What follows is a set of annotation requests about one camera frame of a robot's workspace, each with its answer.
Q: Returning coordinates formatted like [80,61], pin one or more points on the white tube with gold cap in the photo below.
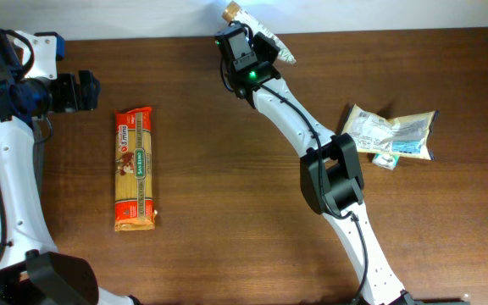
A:
[235,12]

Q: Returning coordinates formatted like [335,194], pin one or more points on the orange spaghetti packet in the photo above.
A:
[133,174]

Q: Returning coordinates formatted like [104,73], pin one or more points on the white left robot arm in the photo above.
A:
[32,270]

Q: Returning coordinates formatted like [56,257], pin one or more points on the teal tissue pack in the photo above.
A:
[385,161]

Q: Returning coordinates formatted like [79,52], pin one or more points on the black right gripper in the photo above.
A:
[269,53]

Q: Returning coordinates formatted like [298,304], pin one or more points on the white crinkled snack bag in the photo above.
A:
[404,136]

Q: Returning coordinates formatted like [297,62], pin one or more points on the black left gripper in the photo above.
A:
[74,100]

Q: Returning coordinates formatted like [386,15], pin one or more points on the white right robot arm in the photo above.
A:
[331,178]

